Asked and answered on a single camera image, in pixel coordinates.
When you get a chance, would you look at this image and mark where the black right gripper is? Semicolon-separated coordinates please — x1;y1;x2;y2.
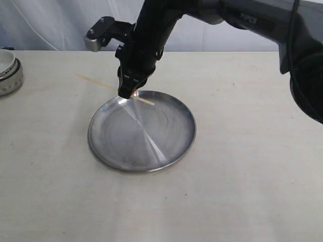
116;24;164;98

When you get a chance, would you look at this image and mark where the thin wooden stick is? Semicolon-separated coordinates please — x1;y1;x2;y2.
74;73;155;106

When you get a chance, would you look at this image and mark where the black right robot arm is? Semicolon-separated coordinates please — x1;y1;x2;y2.
118;1;322;122

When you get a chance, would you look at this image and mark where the round silver metal plate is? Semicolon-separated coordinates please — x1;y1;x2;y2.
87;90;196;172

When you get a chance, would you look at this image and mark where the silver metal perforated cup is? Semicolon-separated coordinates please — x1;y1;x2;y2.
1;49;24;97

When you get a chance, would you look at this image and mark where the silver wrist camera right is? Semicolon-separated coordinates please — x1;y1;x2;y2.
84;16;119;52

